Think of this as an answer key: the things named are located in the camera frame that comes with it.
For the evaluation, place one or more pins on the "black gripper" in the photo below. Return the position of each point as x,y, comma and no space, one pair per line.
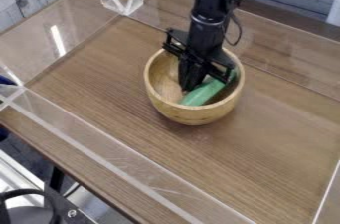
196,64

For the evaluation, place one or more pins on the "brown wooden bowl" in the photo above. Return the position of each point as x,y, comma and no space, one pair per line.
165,94

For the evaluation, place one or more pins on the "green rectangular block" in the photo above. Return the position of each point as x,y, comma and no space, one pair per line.
207,90

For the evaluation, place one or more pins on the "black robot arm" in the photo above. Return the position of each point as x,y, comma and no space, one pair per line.
199,46

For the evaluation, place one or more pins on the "black table leg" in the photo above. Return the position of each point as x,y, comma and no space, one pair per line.
56,179

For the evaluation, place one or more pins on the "clear acrylic tray wall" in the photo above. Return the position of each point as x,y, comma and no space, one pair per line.
261,166

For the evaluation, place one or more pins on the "black metal bracket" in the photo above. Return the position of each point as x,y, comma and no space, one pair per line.
69,212

